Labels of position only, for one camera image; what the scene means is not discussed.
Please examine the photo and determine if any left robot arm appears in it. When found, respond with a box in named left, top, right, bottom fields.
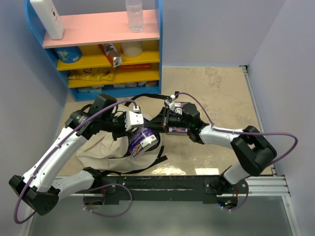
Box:
left=9, top=94, right=126, bottom=224

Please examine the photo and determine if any purple cable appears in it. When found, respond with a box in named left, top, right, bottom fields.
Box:
left=13, top=99, right=140, bottom=224
left=172, top=92, right=299, bottom=212

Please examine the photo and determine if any blue shelf unit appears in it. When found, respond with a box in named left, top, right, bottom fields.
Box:
left=24, top=0, right=163, bottom=101

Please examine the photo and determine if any white small boxes row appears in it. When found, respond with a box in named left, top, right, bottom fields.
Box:
left=77, top=81, right=158, bottom=93

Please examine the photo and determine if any purple cover book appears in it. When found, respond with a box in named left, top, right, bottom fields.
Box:
left=128, top=127, right=158, bottom=158

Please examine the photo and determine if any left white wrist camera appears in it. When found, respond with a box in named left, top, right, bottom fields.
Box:
left=125, top=111, right=144, bottom=131

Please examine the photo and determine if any clear plastic water bottle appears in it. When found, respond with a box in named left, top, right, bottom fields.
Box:
left=125, top=0, right=144, bottom=32

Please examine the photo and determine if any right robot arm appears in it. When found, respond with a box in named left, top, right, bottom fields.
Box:
left=145, top=103, right=277, bottom=193

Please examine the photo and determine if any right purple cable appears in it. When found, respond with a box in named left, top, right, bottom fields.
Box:
left=172, top=92, right=299, bottom=212

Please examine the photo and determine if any yellow chips bag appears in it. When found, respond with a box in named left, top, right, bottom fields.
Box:
left=68, top=67, right=114, bottom=82

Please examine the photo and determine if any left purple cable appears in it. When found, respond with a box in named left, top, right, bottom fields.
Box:
left=13, top=99, right=140, bottom=224

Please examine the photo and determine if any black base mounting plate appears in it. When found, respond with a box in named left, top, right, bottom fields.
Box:
left=73, top=175, right=248, bottom=205

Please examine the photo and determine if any white rectangular bottle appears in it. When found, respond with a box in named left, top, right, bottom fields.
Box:
left=30, top=0, right=65, bottom=40

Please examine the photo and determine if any beige canvas backpack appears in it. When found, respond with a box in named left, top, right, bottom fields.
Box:
left=75, top=91, right=180, bottom=176

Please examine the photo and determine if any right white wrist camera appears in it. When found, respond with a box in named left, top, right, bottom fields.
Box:
left=164, top=94, right=176, bottom=111

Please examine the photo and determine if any white cylindrical container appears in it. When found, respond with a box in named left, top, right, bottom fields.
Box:
left=121, top=41, right=143, bottom=58

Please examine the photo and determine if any orange silver snack packet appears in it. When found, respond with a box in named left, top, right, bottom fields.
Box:
left=98, top=43, right=123, bottom=67

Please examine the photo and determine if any aluminium frame rail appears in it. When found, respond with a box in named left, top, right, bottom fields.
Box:
left=18, top=65, right=302, bottom=236

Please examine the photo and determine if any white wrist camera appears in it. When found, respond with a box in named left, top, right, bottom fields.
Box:
left=125, top=111, right=144, bottom=131
left=164, top=94, right=176, bottom=111

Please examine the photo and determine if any red flat box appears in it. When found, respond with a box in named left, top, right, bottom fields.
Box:
left=118, top=63, right=151, bottom=70

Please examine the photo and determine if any blue round snack tub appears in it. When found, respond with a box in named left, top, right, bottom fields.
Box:
left=54, top=46, right=82, bottom=64

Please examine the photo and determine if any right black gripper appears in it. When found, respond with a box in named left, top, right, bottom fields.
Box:
left=145, top=107, right=191, bottom=133

